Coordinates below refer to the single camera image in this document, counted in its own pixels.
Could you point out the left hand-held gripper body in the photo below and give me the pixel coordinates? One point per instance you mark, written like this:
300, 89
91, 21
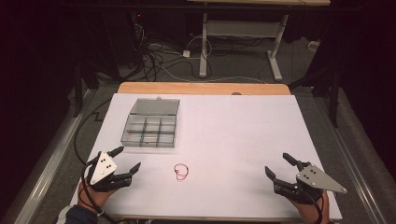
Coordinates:
102, 168

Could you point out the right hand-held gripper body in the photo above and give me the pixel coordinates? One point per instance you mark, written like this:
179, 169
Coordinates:
314, 179

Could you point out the person's left hand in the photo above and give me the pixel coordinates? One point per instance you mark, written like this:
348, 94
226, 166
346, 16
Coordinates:
91, 199

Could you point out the person's right hand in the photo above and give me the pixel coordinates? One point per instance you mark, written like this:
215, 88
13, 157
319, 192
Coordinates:
311, 213

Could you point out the clear plastic compartment box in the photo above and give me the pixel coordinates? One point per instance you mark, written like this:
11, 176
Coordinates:
152, 124

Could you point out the red rubber band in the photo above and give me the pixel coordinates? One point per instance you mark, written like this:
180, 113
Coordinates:
181, 172

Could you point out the white table cover board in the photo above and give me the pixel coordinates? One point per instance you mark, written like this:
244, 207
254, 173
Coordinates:
233, 140

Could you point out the black metal stand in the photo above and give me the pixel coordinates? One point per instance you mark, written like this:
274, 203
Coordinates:
77, 90

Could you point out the white power adapter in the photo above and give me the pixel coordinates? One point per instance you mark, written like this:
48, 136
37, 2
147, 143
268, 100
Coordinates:
186, 53

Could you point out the aluminium floor rail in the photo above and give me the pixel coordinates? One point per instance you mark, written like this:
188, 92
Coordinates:
49, 169
351, 161

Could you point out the white metal desk frame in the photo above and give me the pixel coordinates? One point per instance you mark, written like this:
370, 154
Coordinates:
243, 29

